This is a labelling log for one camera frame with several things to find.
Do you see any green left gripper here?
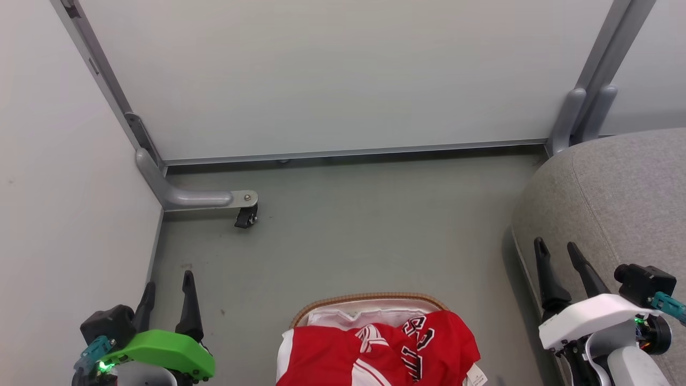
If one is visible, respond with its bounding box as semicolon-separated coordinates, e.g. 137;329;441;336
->
100;270;216;382

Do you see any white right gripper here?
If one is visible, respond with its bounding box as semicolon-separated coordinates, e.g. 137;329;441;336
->
534;237;663;352

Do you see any red white sports jersey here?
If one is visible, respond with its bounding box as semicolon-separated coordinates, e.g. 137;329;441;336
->
275;310;489;386

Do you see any grey fabric sofa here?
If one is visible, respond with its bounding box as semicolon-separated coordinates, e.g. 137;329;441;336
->
511;128;686;386

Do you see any grey metal partition foot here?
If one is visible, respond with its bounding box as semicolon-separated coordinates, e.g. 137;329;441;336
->
135;147;259;211

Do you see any black caster wheel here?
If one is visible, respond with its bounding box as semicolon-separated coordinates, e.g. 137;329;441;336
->
234;204;259;229

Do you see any white basket liner cloth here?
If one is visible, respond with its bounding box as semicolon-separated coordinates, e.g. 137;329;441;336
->
307;306;430;331

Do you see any white wicker-rimmed laundry basket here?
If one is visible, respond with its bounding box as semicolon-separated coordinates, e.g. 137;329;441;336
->
289;292;450;329

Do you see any teal left camera cable plug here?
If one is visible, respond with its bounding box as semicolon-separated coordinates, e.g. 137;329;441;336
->
73;336;116;374

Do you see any teal camera cable plug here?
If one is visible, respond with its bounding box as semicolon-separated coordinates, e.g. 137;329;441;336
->
73;336;116;374
651;292;686;325

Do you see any teal right camera cable plug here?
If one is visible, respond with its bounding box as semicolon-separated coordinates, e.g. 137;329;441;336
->
651;292;686;325

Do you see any grey partition corner post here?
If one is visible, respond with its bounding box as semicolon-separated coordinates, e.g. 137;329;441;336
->
50;0;168;173

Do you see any grey partition bottom rail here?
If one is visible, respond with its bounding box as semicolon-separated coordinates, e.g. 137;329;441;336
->
163;139;548;166

